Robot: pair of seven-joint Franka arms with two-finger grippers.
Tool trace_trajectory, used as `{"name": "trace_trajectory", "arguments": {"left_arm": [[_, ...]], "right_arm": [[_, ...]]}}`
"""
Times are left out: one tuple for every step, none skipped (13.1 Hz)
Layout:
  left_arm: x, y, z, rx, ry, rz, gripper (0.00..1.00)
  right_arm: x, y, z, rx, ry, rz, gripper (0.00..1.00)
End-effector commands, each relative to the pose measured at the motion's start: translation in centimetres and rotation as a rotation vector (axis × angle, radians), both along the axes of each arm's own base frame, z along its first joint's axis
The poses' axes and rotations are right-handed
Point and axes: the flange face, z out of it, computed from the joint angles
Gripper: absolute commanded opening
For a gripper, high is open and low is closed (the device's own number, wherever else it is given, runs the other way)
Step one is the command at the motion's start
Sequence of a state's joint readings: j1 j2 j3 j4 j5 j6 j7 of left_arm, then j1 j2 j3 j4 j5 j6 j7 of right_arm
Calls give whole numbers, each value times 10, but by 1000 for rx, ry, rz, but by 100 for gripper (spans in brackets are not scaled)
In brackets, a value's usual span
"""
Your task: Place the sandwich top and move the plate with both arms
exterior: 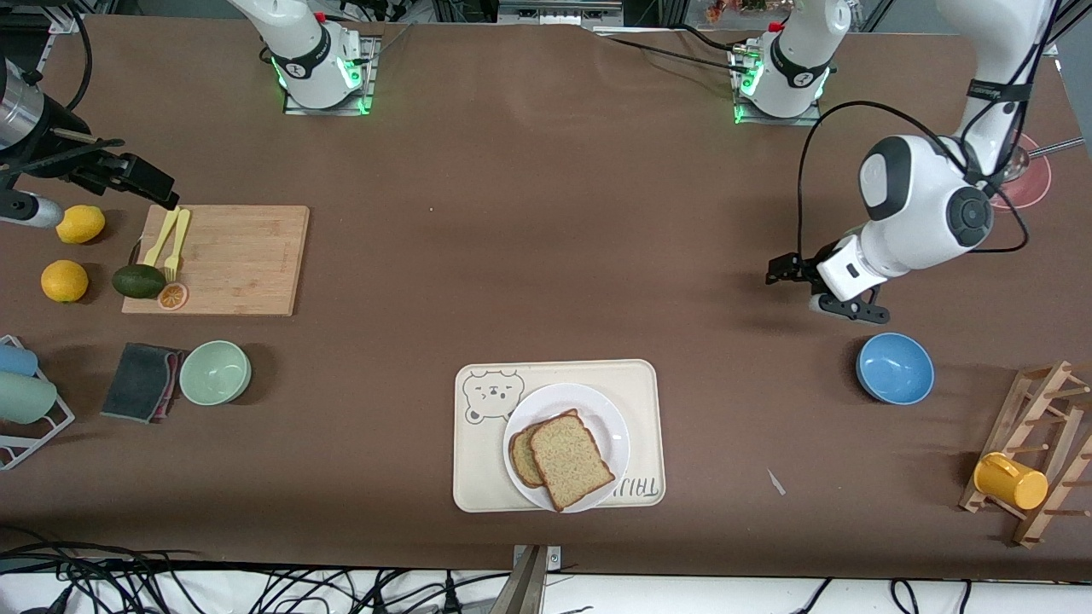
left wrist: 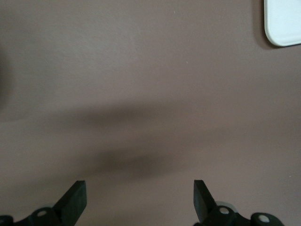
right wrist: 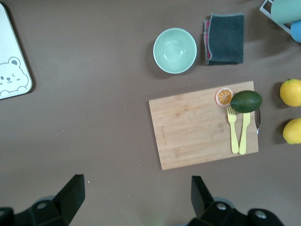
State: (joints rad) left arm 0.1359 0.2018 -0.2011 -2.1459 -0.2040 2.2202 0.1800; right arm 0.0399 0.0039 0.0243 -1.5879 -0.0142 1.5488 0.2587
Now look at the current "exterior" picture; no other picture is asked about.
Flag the wooden cutting board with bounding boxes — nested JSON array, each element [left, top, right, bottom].
[[122, 205, 310, 317]]

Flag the grey metal box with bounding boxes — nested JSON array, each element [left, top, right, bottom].
[[499, 0, 624, 26]]

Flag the metal ladle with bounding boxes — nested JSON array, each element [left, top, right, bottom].
[[1002, 136, 1086, 184]]

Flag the tangled black floor cables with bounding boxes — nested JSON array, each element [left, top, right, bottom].
[[0, 524, 513, 614]]

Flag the yellow plastic knife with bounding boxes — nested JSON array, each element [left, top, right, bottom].
[[142, 207, 182, 268]]

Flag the pink bowl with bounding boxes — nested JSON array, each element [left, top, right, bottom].
[[990, 132, 1052, 211]]

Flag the blue bowl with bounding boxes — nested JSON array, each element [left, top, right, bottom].
[[856, 333, 935, 406]]

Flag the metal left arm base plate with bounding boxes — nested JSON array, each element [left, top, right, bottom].
[[732, 47, 823, 127]]

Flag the white round plate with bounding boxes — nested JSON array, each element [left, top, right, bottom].
[[502, 382, 631, 514]]

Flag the wooden peg drying rack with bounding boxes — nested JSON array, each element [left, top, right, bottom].
[[959, 360, 1092, 547]]

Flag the pale green bowl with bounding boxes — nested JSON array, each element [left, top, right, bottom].
[[178, 340, 253, 407]]

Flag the white wire rack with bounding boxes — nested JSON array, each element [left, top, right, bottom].
[[0, 334, 76, 472]]

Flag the black cable on table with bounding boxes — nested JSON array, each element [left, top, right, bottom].
[[589, 26, 752, 78]]

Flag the pale green cup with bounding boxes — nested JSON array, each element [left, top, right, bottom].
[[0, 372, 58, 426]]

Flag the pink cloth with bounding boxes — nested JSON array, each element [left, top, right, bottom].
[[158, 350, 186, 419]]

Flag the aluminium corner frame post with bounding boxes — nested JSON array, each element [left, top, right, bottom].
[[1056, 0, 1092, 59]]

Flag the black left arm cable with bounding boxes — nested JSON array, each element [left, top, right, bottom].
[[797, 100, 1035, 257]]

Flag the yellow lemon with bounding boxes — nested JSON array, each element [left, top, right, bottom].
[[55, 205, 107, 245]]

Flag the large brown toast slice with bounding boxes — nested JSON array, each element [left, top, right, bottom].
[[529, 409, 617, 513]]

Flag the dark green avocado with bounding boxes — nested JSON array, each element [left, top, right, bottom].
[[112, 264, 168, 300]]

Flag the round orange-yellow citrus fruit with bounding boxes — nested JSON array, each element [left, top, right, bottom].
[[41, 259, 90, 304]]

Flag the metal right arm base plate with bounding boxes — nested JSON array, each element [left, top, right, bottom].
[[284, 34, 377, 116]]

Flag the yellow mug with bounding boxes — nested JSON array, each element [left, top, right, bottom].
[[973, 452, 1049, 511]]

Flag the yellow plastic fork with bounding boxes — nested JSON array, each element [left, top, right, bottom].
[[164, 209, 192, 282]]

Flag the aluminium frame profile with bracket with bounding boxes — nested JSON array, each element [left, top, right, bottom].
[[486, 544, 562, 614]]

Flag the cream tray with bear print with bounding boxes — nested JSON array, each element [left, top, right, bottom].
[[452, 359, 666, 513]]

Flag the dark grey cloth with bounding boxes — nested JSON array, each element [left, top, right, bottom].
[[101, 342, 182, 424]]

